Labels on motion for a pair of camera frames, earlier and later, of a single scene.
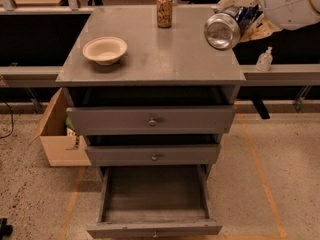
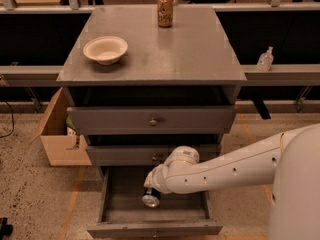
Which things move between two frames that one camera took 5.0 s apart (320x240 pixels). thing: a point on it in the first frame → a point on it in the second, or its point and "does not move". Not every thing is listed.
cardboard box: x=61 y=149 does not move
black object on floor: x=6 y=230 does not move
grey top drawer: x=151 y=120 does not move
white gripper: x=286 y=6 → x=156 y=178
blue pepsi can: x=223 y=32 → x=152 y=197
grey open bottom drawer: x=157 y=200 does not move
